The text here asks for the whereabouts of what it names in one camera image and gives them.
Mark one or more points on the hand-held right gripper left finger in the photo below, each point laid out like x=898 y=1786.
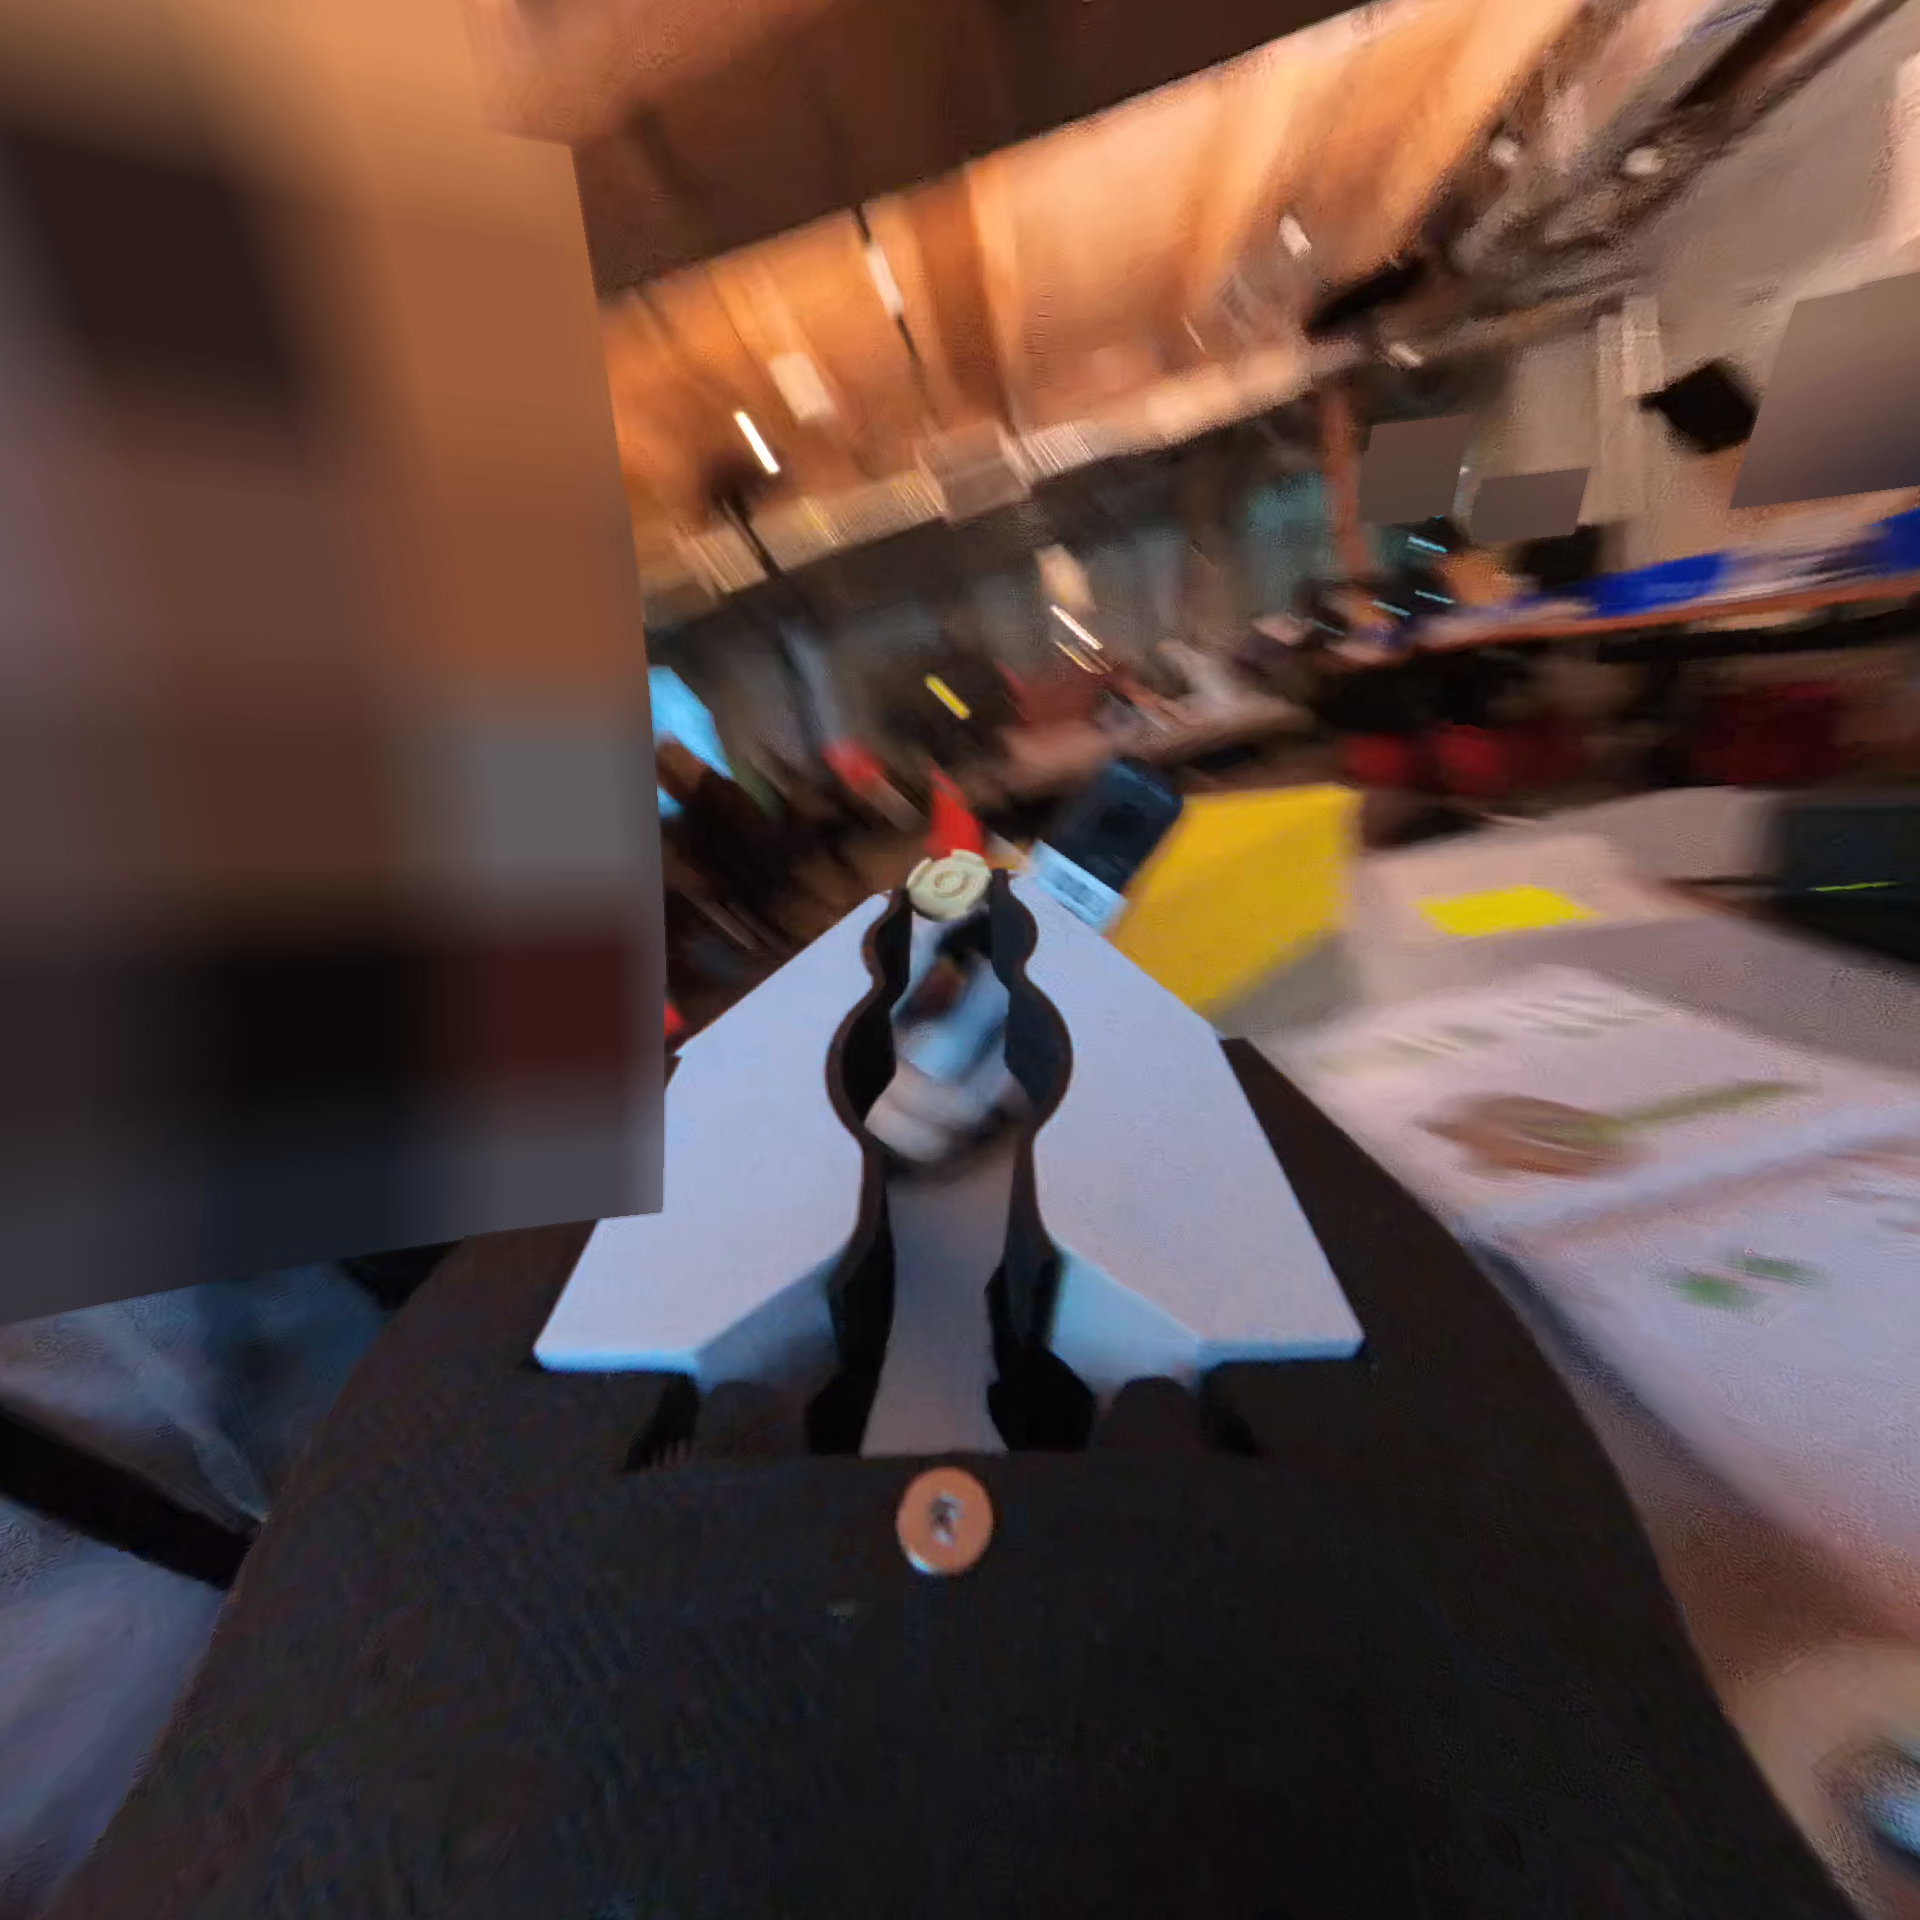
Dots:
x=720 y=1202

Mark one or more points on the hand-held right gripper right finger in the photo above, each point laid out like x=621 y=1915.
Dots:
x=1185 y=1202

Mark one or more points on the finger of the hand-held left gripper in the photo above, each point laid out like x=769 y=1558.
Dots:
x=937 y=1081

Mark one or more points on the yellow plastic bin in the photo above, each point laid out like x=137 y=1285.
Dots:
x=1245 y=885

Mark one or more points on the tan round toy brick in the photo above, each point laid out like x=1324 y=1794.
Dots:
x=949 y=885

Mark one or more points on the grey desk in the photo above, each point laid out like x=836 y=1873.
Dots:
x=1652 y=1575

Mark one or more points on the clear sheet with yellow square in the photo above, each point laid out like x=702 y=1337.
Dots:
x=1500 y=909

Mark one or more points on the instruction booklet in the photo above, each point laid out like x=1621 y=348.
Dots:
x=1652 y=1202

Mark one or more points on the black box device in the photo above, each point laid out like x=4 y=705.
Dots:
x=1853 y=869

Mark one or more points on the person's grey trousers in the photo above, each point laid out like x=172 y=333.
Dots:
x=89 y=1651

